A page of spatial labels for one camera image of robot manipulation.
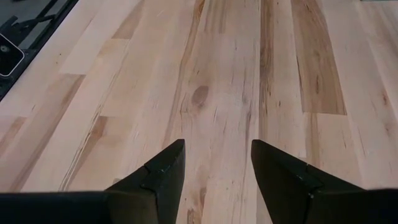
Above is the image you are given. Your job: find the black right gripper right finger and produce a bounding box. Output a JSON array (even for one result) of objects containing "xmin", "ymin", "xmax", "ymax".
[{"xmin": 251, "ymin": 139, "xmax": 398, "ymax": 224}]

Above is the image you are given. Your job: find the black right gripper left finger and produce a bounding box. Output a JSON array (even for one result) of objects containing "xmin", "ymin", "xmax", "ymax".
[{"xmin": 0, "ymin": 139, "xmax": 187, "ymax": 224}]

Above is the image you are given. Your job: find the black aluminium table frame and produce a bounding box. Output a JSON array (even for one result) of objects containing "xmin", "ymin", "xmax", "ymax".
[{"xmin": 0, "ymin": 0, "xmax": 80, "ymax": 102}]

